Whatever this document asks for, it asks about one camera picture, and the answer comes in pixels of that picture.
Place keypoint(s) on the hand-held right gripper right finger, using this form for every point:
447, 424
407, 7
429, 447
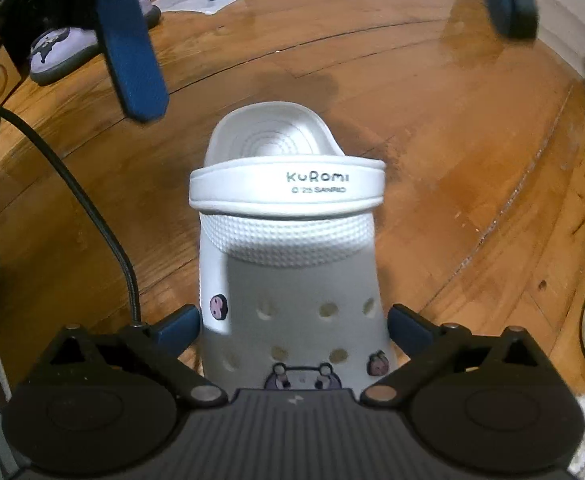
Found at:
407, 330

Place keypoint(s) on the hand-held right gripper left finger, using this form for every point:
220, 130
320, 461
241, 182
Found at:
180, 330

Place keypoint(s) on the white clog with charms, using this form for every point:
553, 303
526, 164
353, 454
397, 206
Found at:
292, 280

